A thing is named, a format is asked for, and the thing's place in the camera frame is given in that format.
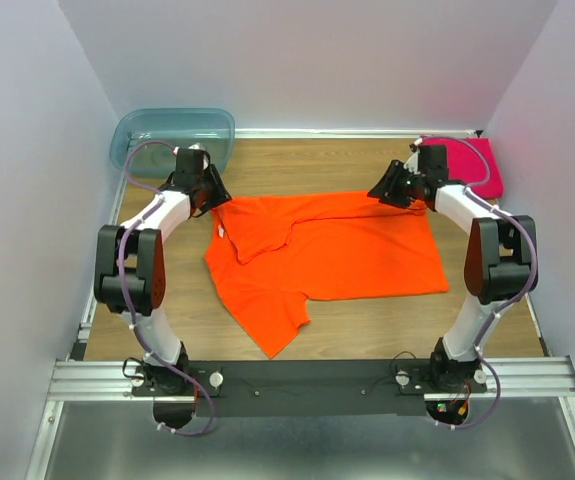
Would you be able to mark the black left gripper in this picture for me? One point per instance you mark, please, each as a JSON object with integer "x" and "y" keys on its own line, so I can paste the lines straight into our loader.
{"x": 221, "y": 194}

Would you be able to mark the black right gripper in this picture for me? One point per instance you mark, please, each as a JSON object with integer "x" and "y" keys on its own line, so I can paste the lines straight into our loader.
{"x": 393, "y": 172}

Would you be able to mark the orange t shirt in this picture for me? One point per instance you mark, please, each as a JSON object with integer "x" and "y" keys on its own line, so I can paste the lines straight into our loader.
{"x": 269, "y": 255}

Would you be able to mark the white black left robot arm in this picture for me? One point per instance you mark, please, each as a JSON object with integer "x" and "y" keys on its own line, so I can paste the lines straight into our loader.
{"x": 130, "y": 274}

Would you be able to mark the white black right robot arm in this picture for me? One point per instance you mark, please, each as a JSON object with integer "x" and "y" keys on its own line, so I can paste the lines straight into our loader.
{"x": 500, "y": 267}

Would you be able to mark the teal plastic basin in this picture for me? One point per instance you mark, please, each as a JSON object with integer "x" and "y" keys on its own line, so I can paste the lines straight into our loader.
{"x": 152, "y": 130}

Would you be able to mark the folded pink t shirt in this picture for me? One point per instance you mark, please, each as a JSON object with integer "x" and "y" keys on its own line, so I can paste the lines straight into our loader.
{"x": 471, "y": 161}

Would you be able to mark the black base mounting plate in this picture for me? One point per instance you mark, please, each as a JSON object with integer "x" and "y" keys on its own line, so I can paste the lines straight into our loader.
{"x": 404, "y": 386}

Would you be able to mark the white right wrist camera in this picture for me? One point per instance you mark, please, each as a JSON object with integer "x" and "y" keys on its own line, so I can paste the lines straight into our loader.
{"x": 411, "y": 164}

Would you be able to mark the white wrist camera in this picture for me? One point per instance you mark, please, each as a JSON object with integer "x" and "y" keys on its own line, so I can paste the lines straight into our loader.
{"x": 195, "y": 146}
{"x": 411, "y": 164}

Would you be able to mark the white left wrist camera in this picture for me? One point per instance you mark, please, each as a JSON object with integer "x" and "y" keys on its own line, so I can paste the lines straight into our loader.
{"x": 195, "y": 146}

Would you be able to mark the aluminium frame rail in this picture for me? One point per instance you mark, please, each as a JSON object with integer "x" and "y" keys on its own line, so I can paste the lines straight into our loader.
{"x": 91, "y": 381}

